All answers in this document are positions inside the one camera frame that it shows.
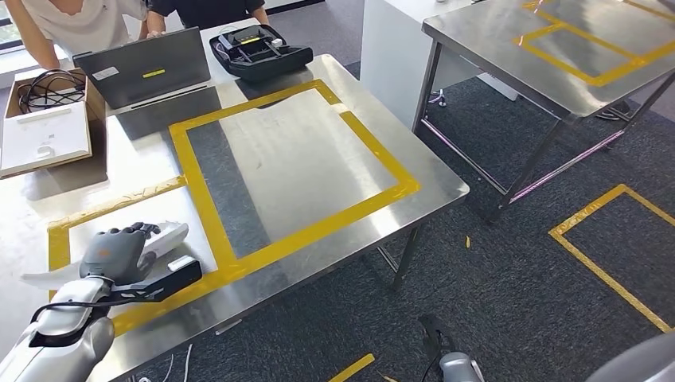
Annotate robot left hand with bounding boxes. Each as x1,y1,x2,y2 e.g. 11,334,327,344
78,221,162,287

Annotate white moulded plastic part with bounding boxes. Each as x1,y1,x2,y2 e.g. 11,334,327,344
20,220,190,291

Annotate grey laptop computer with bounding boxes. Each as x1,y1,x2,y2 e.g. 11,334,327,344
72,26,215,116

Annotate person in black shirt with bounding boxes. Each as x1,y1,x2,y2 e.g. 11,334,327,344
146,0,271,40

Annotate yellow table tape rectangle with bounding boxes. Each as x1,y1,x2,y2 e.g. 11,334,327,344
46,174,225,338

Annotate brown cardboard box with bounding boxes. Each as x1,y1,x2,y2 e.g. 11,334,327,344
0,67,110,181

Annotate open black zip case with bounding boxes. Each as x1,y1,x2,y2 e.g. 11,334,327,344
209,23,314,84

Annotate grey floor socket box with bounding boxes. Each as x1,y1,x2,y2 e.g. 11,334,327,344
213,318,244,337

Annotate white flat box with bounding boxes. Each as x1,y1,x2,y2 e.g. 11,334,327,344
0,101,94,178

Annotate stainless steel work table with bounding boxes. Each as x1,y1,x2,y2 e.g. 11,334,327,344
411,0,675,226
0,18,471,382

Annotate white square pillar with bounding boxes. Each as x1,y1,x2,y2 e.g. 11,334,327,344
360,0,521,131

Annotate yellow floor tape square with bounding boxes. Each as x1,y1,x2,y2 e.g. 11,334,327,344
548,183,675,335
326,353,400,382

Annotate chrome stanchion base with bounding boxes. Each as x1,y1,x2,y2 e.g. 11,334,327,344
595,99,632,123

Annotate black left wrist camera bracket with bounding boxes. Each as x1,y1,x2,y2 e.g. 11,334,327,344
107,260,204,306

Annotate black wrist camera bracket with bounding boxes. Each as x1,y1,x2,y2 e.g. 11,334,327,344
417,314,458,366
107,260,204,306

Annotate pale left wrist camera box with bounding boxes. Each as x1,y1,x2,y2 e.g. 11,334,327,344
166,255,197,273

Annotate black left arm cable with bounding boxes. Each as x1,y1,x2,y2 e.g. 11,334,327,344
28,294,159,350

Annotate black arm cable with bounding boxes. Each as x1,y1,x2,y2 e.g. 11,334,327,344
419,345,445,382
28,294,159,350

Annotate black coiled cables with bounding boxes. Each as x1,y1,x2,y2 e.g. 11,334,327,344
17,68,88,115

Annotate white coiled floor cable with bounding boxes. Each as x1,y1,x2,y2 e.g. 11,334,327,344
134,343,194,382

